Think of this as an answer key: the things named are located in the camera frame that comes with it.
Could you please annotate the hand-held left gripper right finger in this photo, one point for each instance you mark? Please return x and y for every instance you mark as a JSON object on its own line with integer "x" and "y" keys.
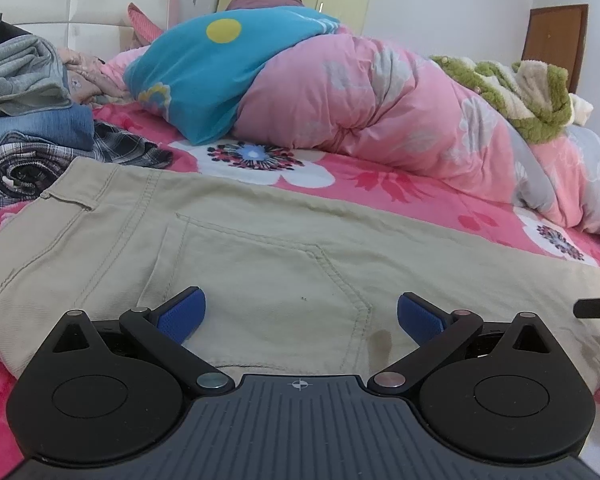
{"x": 420, "y": 317}

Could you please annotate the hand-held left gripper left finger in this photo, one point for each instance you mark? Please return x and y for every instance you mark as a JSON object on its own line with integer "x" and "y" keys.
{"x": 182, "y": 315}

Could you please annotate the beige pants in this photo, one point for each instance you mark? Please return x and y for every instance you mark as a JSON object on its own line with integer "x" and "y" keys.
{"x": 255, "y": 260}

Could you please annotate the pink floral bed blanket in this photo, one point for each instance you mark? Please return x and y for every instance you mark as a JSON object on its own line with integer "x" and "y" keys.
{"x": 380, "y": 180}

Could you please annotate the green and cream fleece blanket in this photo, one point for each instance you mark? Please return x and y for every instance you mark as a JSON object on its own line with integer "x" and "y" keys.
{"x": 540, "y": 125}

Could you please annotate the white fluffy cloth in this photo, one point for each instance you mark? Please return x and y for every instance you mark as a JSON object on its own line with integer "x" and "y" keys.
{"x": 582, "y": 110}

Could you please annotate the plaid shirt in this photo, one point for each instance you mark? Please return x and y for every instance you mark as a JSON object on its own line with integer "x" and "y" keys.
{"x": 30, "y": 165}

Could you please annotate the pink and blue floral quilt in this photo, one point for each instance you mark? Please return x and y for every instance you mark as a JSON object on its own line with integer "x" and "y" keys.
{"x": 355, "y": 100}

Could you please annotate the blue jeans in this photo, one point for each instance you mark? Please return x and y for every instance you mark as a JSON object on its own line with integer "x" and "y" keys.
{"x": 40, "y": 127}

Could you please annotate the pale pink floral garment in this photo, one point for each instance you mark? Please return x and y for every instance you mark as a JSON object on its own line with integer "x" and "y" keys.
{"x": 87, "y": 80}

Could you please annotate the brown wooden door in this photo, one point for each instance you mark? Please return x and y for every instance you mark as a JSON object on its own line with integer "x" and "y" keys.
{"x": 555, "y": 35}

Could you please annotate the pink pillow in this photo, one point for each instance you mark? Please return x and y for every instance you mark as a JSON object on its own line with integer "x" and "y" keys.
{"x": 142, "y": 25}

